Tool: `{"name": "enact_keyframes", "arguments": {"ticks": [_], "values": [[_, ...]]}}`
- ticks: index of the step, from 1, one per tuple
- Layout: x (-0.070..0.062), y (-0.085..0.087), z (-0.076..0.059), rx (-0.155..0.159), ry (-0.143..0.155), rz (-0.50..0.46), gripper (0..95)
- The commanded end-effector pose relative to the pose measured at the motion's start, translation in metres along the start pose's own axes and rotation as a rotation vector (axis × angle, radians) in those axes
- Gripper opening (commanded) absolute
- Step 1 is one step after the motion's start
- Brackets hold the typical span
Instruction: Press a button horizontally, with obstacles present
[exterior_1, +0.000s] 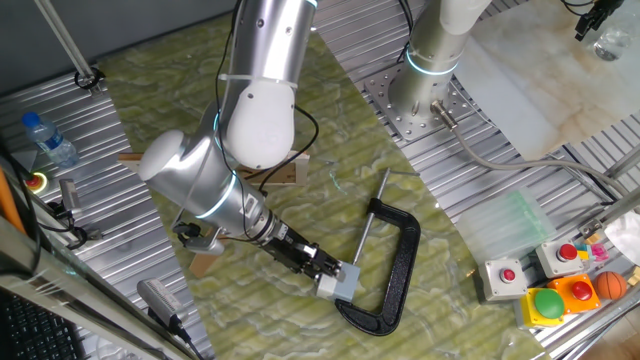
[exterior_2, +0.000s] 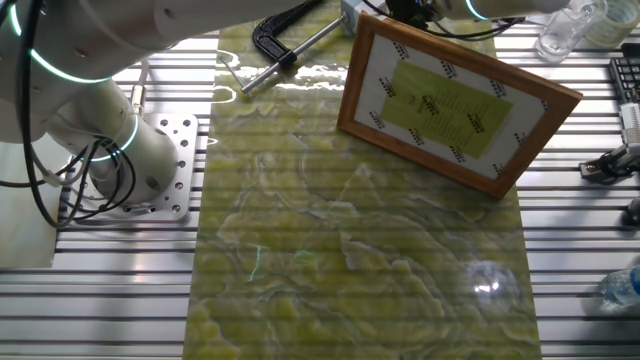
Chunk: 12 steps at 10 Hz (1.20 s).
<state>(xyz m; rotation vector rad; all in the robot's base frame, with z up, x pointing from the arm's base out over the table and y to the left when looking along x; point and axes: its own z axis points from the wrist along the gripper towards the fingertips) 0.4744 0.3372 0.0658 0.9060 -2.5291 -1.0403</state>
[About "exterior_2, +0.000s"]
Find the clear measuring cup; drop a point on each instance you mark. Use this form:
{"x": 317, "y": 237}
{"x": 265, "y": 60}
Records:
{"x": 565, "y": 37}

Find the black round knob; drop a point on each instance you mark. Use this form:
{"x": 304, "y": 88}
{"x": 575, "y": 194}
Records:
{"x": 634, "y": 211}

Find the black C-clamp with steel screw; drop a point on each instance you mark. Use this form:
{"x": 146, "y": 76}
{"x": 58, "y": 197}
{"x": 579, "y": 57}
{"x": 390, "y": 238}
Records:
{"x": 272, "y": 47}

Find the clear tape roll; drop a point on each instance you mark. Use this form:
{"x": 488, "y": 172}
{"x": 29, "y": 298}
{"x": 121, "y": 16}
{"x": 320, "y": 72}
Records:
{"x": 617, "y": 22}

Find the clear water bottle blue cap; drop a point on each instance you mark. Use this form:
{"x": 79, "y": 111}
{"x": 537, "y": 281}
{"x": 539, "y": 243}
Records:
{"x": 622, "y": 287}

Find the wooden picture frame with stand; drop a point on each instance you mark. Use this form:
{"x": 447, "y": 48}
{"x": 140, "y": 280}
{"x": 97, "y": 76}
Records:
{"x": 450, "y": 110}

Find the green marble pattern mat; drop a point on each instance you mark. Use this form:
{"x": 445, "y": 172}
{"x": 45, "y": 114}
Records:
{"x": 350, "y": 280}

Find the black keyboard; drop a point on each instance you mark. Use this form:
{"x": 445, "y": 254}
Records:
{"x": 627, "y": 77}

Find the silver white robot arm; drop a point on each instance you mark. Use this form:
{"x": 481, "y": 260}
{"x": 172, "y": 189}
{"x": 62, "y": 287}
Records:
{"x": 100, "y": 30}

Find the grey push button box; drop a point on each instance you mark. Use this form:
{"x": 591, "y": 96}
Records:
{"x": 350, "y": 15}

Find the grey camera on mount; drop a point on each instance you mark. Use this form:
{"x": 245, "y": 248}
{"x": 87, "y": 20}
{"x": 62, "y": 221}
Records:
{"x": 615, "y": 165}

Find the perforated aluminium base plate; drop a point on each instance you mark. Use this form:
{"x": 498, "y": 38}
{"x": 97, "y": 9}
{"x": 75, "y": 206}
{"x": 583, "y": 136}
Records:
{"x": 175, "y": 200}

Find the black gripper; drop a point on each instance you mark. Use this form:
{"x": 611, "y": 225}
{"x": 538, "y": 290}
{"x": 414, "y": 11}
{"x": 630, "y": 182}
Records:
{"x": 414, "y": 10}

